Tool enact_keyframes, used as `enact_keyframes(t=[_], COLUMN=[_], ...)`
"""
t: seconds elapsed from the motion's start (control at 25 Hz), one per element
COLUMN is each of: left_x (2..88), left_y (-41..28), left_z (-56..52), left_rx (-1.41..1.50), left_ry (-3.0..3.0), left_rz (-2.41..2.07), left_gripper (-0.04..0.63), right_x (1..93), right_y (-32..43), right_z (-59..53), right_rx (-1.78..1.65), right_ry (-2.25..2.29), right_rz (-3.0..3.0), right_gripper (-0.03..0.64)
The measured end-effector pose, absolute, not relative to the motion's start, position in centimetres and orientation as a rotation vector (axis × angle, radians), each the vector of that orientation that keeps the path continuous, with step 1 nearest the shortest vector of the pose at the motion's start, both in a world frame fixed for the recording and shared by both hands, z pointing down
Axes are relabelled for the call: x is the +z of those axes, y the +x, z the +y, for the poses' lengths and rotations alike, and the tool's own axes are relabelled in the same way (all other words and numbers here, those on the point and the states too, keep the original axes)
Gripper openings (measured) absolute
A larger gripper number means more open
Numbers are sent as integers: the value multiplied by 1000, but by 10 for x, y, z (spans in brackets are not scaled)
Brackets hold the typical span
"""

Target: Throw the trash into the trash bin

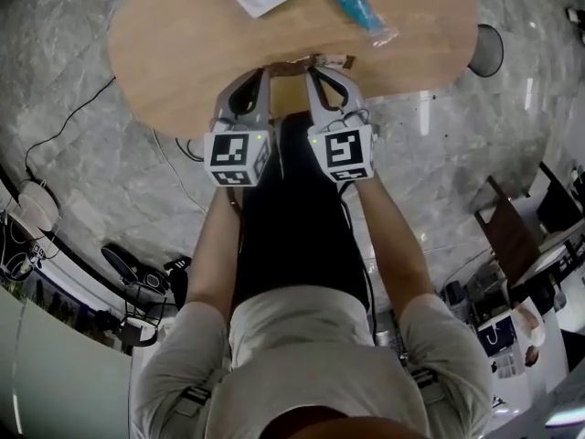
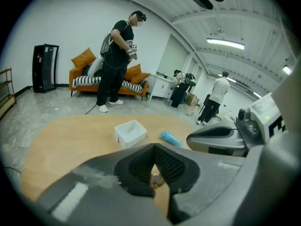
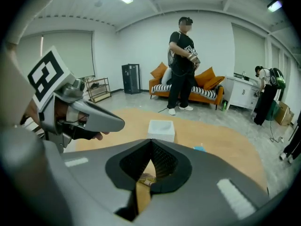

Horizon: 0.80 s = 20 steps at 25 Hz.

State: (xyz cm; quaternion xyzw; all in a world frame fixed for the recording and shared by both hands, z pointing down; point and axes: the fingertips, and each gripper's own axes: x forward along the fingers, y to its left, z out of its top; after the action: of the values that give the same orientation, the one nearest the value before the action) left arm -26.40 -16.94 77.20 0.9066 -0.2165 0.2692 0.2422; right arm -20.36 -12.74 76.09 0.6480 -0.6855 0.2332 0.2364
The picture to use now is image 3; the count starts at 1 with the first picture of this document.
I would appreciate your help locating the white plastic tray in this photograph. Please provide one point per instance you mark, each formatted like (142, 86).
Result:
(161, 131)

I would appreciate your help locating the green bottle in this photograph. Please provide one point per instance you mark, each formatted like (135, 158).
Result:
(224, 106)

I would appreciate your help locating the grey pillow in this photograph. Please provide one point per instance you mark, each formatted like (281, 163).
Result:
(166, 76)

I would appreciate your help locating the white sink cabinet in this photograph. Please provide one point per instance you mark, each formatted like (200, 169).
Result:
(240, 93)

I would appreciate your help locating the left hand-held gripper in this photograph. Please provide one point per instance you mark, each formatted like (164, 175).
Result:
(47, 74)

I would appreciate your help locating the black green backpack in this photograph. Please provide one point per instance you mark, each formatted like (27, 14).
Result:
(277, 78)

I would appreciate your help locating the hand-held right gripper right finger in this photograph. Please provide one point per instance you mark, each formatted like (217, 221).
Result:
(211, 196)

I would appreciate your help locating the orange sofa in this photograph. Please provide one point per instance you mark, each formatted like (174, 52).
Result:
(162, 94)

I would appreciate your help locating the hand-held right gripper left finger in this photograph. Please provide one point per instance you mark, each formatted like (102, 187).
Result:
(94, 173)

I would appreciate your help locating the person's left hand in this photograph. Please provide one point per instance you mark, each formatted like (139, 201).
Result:
(101, 136)

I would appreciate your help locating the orange cushion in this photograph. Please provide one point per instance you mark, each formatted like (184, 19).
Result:
(214, 82)
(158, 70)
(204, 76)

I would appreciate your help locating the wooden rack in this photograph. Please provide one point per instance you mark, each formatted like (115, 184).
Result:
(98, 91)

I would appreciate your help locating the striped blanket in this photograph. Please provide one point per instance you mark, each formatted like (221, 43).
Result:
(160, 87)

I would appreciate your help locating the black cabinet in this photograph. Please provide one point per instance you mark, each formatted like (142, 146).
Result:
(130, 79)

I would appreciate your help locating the blue wrapper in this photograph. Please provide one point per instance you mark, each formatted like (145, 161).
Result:
(200, 148)

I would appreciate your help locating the oval wooden table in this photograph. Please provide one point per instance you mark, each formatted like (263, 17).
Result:
(211, 138)

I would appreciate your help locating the person's left forearm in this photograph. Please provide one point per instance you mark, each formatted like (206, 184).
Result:
(29, 110)

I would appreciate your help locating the cardboard box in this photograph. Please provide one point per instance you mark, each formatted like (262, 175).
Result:
(284, 114)

